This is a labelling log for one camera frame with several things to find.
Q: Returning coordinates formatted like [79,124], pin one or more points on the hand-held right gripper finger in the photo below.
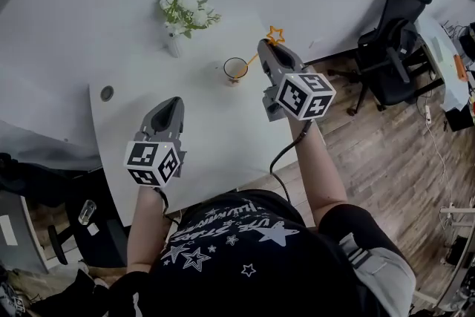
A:
[268,61]
[293,61]

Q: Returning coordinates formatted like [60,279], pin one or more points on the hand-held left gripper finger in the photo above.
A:
[179,122]
[154,115]

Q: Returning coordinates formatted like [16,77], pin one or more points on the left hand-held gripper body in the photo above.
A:
[143,156]

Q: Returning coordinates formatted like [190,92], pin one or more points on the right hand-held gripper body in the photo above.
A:
[297,96]

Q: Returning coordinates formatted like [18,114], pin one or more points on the orange star stirrer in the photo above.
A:
[251,60]

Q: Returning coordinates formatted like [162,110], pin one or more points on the clear glass cup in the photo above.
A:
[232,70]

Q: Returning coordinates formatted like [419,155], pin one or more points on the person's left forearm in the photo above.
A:
[143,226]

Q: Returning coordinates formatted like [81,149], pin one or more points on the person's right forearm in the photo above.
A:
[319,174]

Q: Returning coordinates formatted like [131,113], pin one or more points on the white desk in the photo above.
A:
[208,144]

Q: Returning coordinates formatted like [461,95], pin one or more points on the white vase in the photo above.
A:
[175,46]

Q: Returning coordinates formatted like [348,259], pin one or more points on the clear plastic chair tag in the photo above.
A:
[87,211]

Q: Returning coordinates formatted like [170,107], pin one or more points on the white paper chair label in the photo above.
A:
[93,229]

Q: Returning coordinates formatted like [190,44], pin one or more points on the black mesh office chair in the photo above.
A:
[107,241]
[393,85]

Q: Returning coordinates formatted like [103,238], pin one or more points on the white flower bouquet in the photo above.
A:
[185,11]

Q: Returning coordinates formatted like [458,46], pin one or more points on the white power strip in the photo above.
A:
[428,114]

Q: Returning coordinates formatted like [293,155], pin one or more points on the grey cabinet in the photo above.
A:
[26,234]

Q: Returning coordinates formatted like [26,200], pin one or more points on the person's black star-print shirt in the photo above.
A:
[237,271]

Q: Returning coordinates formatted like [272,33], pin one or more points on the table with white cloth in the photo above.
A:
[445,59]

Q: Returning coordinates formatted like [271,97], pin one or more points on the black bag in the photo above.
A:
[55,293]

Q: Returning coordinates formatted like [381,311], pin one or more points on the black box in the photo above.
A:
[458,119]

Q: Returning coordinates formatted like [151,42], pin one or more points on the orange tool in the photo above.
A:
[461,67]

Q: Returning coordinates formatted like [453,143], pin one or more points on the person's grey trousers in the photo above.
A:
[386,271]

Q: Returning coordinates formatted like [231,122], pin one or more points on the white metal stand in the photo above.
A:
[460,234]

